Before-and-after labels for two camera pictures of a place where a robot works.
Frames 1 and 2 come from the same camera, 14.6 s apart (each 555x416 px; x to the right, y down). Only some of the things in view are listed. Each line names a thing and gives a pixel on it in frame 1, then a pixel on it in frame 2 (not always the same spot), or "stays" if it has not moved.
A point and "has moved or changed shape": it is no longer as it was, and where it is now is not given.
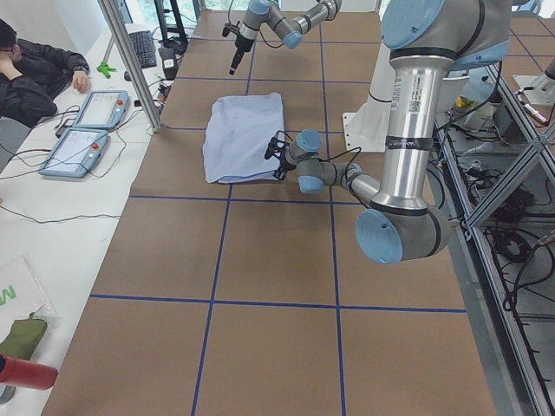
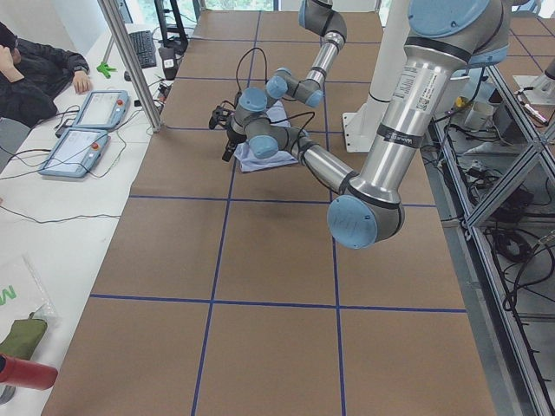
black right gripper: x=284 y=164 -> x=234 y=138
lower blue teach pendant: x=76 y=153 stays
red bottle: x=31 y=375 stays
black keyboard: x=144 y=43 stays
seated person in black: x=32 y=74 stays
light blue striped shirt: x=239 y=129 has moved or changed shape
